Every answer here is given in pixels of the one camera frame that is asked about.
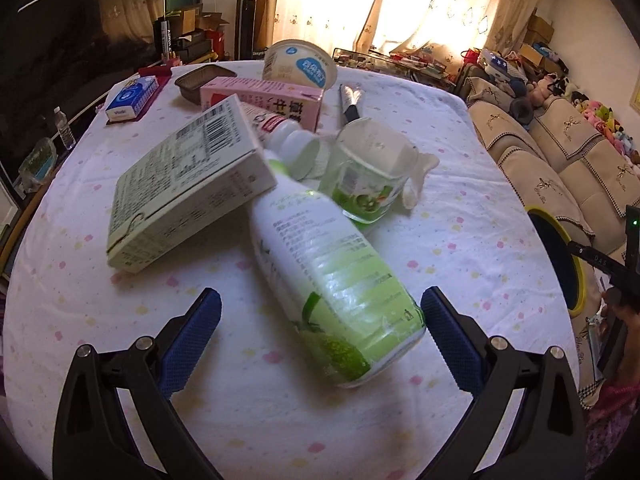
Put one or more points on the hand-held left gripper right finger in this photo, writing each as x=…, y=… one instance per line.
x=450, y=335

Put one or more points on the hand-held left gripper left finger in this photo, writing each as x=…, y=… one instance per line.
x=192, y=340

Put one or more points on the black trash bin yellow rim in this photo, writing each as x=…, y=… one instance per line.
x=550, y=250

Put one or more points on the white bottle with green label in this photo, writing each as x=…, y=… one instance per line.
x=320, y=270

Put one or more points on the pale green carton box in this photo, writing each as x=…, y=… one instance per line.
x=190, y=185

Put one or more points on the pink milk carton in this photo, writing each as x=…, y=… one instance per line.
x=260, y=95

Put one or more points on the person's right hand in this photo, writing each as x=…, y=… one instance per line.
x=625, y=325

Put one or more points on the white dotted tablecloth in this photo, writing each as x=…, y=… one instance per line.
x=475, y=240

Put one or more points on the beige sofa with checked trim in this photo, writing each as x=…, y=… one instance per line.
x=550, y=155

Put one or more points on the pile of plush toys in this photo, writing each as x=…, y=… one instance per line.
x=595, y=110

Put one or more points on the clear cup with green label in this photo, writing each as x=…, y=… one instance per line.
x=360, y=180

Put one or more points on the small white bottle pink label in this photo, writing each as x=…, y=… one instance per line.
x=287, y=135

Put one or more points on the stacked brown cardboard boxes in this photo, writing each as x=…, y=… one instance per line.
x=540, y=40

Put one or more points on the blue star patterned bag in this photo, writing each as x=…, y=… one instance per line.
x=495, y=65

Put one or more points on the red tray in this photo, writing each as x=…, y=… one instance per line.
x=152, y=97

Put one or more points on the clear water bottle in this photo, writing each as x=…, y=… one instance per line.
x=64, y=127

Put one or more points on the black and white tube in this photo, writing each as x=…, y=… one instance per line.
x=349, y=107

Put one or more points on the blue tissue pack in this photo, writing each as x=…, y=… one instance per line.
x=130, y=97

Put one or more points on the dark brown plastic tray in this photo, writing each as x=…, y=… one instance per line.
x=200, y=82

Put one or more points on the cluttered glass coffee table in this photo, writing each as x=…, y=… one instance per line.
x=395, y=62

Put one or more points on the white paper tub blue label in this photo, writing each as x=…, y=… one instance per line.
x=295, y=62

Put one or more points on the large curved television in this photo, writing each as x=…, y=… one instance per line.
x=75, y=50

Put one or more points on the open cardboard boxes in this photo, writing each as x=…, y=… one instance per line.
x=200, y=20

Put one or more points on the black tower fan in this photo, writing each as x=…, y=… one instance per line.
x=245, y=20

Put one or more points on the cream patterned curtains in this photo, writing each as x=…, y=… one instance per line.
x=425, y=5

